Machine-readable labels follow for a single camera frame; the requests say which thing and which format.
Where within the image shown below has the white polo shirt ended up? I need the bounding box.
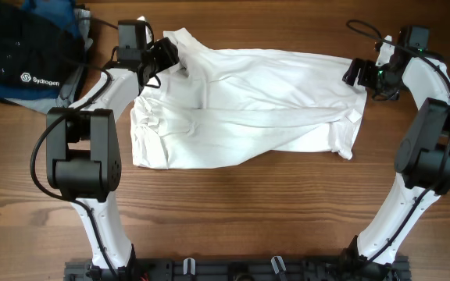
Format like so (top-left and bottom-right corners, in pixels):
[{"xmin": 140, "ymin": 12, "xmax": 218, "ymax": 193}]
[{"xmin": 130, "ymin": 29, "xmax": 367, "ymax": 169}]

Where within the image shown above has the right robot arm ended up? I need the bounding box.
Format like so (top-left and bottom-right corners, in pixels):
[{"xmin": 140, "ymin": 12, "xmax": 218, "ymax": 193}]
[{"xmin": 341, "ymin": 25, "xmax": 450, "ymax": 272}]

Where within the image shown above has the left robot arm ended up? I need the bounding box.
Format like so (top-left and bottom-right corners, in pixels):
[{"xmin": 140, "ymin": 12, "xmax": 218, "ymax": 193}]
[{"xmin": 35, "ymin": 17, "xmax": 179, "ymax": 280}]

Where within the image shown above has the blue folded shirt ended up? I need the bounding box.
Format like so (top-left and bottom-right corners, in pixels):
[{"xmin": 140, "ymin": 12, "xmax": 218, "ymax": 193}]
[{"xmin": 0, "ymin": 0, "xmax": 90, "ymax": 101}]

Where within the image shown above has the black folded shirt with logo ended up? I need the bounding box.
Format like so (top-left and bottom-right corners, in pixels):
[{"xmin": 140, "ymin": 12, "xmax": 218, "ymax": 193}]
[{"xmin": 0, "ymin": 0, "xmax": 86, "ymax": 91}]

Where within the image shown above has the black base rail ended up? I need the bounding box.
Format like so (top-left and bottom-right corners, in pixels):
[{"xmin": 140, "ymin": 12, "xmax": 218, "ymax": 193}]
[{"xmin": 63, "ymin": 255, "xmax": 412, "ymax": 281}]

